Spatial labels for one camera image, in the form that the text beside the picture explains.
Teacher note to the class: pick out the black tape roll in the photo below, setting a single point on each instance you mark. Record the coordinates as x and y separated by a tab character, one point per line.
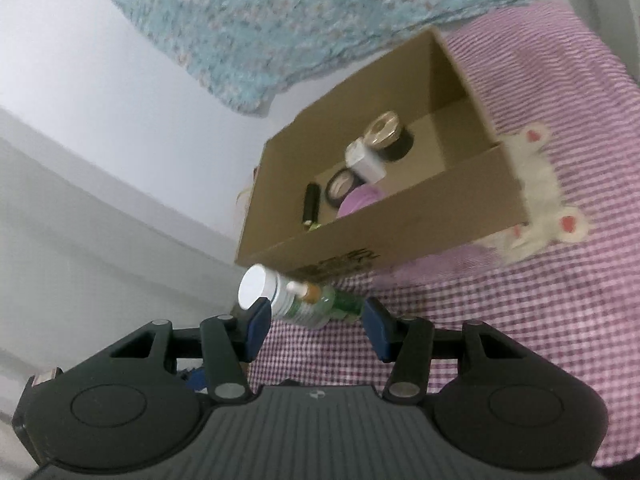
331	195

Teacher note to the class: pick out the teal floral wall cloth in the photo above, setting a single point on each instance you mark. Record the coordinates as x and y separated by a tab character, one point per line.
300	25

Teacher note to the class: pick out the gold lidded cosmetic jar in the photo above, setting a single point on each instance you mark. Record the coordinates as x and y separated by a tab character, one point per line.
382	127

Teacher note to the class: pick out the brown cardboard box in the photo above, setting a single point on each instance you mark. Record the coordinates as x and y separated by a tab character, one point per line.
425	220

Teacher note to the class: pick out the white wall charger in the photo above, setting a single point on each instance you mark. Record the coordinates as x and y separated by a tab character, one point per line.
365	162

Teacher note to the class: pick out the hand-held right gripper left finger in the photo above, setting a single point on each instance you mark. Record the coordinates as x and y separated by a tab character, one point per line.
257	327

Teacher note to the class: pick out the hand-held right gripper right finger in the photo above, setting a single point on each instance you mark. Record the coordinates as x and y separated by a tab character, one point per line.
377	332

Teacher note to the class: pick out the purple checkered tablecloth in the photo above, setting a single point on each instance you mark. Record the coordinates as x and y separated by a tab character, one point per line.
500	310

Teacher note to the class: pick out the white water dispenser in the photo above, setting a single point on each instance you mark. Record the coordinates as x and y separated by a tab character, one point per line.
625	20

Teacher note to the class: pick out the purple plastic lid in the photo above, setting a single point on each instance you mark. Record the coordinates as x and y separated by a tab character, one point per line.
357	200

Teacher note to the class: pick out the black cosmetic tube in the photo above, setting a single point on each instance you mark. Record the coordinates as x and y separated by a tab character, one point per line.
311	202

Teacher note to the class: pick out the green dropper bottle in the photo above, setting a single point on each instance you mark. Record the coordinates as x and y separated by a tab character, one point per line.
340	302

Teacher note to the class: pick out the white capped supplement bottle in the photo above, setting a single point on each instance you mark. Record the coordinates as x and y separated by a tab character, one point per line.
257	282

